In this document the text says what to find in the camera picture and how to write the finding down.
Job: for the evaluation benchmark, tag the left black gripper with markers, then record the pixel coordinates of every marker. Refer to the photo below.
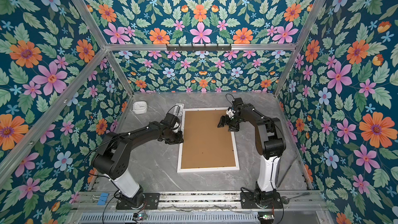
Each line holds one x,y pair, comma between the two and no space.
180,140

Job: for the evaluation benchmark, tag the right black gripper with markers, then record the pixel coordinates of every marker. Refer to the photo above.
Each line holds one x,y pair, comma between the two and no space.
225,120

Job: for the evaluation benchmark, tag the brown cardboard backing board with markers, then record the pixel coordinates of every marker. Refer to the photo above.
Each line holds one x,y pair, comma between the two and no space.
205,140

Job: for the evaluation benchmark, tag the white picture frame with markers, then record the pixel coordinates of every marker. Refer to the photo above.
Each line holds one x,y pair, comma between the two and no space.
208,169

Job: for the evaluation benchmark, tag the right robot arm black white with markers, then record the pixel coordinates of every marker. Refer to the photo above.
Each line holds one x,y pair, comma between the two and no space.
270,144

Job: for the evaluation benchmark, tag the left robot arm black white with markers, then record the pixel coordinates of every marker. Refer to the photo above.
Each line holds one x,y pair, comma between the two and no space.
114,158

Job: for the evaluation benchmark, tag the white round device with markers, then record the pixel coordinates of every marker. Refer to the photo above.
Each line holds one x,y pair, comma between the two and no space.
140,107

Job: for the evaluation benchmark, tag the blue binder clip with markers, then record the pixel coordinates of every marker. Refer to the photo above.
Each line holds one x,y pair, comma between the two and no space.
102,199

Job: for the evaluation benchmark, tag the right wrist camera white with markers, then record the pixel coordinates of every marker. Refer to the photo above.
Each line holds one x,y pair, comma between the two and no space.
230,112

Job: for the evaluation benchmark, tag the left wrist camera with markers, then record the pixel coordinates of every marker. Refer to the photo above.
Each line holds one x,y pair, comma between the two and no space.
171,121

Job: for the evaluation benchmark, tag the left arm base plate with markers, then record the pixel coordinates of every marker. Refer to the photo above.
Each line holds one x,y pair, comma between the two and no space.
149,200

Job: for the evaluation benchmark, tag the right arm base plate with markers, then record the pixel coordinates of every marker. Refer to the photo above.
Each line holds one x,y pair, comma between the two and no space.
247,201

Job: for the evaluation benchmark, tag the black hook rail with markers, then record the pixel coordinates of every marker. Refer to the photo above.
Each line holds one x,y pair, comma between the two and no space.
203,47

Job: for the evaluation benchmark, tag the white cable duct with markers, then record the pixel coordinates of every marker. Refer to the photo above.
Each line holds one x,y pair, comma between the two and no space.
170,218

